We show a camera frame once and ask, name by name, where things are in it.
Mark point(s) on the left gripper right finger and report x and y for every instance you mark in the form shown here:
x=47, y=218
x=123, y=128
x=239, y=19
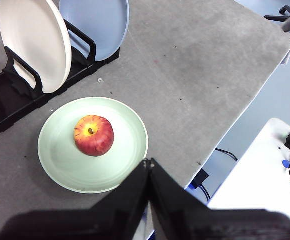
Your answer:
x=174, y=212

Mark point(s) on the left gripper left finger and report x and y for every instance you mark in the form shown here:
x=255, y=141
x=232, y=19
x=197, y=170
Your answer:
x=122, y=200

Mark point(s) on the red apple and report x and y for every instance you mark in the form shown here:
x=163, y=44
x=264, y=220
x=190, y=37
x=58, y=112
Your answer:
x=94, y=140

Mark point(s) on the green plate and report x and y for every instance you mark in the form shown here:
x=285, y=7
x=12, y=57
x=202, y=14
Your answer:
x=60, y=155

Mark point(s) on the black plate rack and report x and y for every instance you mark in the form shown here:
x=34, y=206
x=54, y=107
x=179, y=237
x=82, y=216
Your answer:
x=0, y=92

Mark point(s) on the blue plate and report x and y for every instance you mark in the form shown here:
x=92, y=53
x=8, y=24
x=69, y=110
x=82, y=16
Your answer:
x=99, y=25

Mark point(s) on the cream plate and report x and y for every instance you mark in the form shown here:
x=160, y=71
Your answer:
x=35, y=37

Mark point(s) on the black box under table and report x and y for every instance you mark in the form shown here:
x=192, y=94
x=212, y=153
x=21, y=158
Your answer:
x=201, y=177

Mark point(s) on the blue round sticker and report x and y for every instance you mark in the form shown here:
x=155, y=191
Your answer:
x=285, y=164

